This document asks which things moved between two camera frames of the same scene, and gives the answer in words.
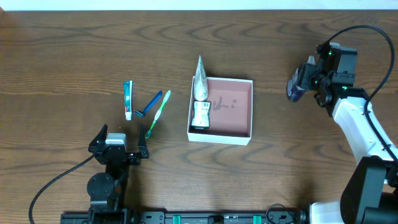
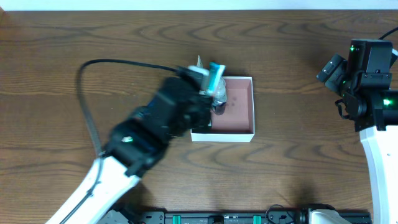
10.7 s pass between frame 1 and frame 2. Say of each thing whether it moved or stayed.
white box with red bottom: stayed
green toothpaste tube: moved
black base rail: stayed
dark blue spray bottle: moved
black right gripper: moved
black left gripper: moved
